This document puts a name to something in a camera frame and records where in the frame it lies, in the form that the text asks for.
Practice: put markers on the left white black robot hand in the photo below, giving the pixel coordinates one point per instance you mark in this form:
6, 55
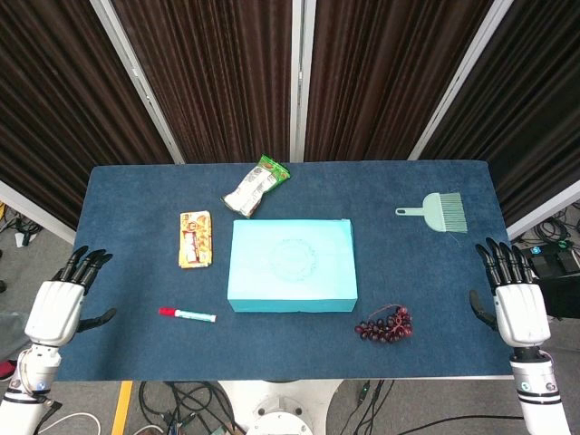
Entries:
52, 308

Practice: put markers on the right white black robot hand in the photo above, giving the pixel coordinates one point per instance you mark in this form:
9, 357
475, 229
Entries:
521, 312

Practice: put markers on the light blue shoe box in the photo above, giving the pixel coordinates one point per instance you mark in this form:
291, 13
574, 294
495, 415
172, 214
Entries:
290, 263

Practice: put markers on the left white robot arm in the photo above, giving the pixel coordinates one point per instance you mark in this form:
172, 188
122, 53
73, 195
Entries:
27, 371

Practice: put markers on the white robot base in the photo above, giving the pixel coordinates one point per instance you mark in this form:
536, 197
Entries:
276, 408

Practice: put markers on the pale green hand brush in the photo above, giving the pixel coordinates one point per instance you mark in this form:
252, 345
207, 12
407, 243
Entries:
437, 213

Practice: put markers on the orange snack packet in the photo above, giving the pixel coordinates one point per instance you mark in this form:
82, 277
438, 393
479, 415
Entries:
196, 240

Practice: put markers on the blue table cloth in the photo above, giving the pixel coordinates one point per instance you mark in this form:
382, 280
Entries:
136, 353

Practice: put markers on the yellow floor tape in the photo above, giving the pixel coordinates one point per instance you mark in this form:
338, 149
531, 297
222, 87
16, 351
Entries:
121, 408

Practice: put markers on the dark purple grape bunch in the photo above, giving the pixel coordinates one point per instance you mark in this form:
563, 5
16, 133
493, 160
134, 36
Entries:
385, 331

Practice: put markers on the red cap marker pen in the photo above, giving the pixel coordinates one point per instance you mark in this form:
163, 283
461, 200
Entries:
190, 314

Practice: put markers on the dark brown partition panel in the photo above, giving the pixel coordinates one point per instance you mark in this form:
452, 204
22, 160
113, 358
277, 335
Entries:
534, 113
217, 81
376, 77
54, 113

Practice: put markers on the green white snack packet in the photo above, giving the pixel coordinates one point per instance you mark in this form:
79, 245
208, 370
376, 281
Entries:
254, 188

